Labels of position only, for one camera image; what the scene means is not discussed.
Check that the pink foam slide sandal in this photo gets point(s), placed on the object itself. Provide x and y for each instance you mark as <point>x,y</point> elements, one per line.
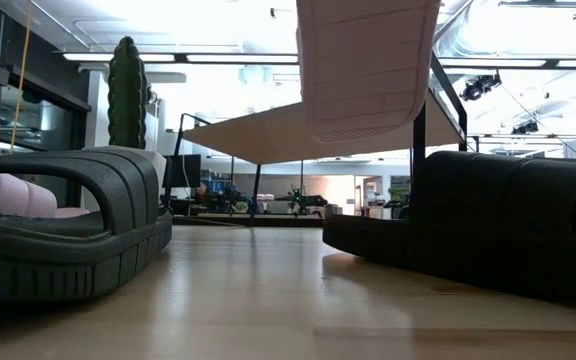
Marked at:
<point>363,75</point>
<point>23,197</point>

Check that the black foam slide sandal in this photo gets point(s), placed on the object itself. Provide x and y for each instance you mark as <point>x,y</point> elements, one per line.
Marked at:
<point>43,260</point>
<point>493,215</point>

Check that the black computer monitor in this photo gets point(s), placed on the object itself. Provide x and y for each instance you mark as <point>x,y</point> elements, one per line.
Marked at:
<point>188,170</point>

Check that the long ceiling light bar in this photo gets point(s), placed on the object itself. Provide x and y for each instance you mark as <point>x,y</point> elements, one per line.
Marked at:
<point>218,58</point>

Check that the green cactus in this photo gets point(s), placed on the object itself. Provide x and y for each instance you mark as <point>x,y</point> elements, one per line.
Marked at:
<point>127,90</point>

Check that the black ceiling spotlight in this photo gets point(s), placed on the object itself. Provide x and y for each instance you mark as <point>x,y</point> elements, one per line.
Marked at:
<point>478,87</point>
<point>525,127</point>

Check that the black aluminium table frame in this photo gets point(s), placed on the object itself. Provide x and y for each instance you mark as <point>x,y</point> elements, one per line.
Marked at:
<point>278,221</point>

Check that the wooden shelf, black metal frame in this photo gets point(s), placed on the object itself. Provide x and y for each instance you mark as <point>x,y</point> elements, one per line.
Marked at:
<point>268,140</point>

